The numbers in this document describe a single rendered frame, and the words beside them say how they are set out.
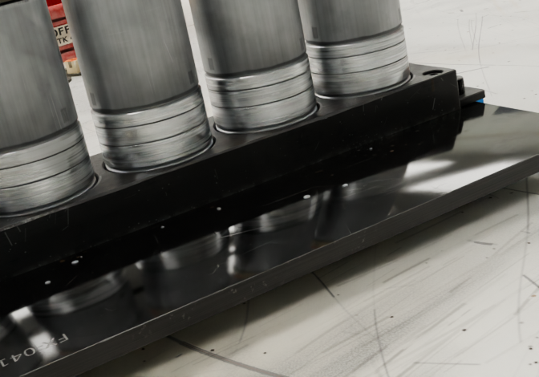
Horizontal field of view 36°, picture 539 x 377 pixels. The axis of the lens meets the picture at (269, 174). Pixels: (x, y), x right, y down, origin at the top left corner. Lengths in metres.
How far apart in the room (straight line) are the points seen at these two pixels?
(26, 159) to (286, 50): 0.06
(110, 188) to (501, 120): 0.09
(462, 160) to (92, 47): 0.08
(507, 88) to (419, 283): 0.12
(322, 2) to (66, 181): 0.07
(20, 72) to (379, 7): 0.08
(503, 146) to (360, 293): 0.05
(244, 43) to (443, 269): 0.06
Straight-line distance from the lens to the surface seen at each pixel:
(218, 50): 0.19
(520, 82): 0.27
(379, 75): 0.20
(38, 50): 0.17
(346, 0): 0.20
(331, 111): 0.19
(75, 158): 0.17
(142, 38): 0.17
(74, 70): 0.43
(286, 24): 0.19
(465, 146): 0.19
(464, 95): 0.22
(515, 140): 0.19
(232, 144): 0.18
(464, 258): 0.16
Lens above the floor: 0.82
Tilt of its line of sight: 19 degrees down
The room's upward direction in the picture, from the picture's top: 11 degrees counter-clockwise
